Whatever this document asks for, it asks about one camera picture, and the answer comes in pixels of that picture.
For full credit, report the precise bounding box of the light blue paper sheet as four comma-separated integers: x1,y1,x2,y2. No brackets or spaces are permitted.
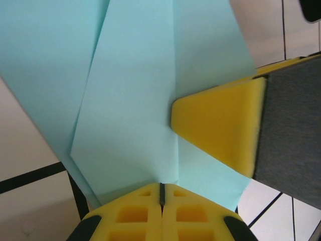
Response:
0,0,258,214

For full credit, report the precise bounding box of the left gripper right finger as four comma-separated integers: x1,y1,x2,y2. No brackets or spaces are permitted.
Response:
162,183,259,241

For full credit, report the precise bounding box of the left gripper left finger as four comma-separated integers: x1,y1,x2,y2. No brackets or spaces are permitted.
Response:
66,183,163,241

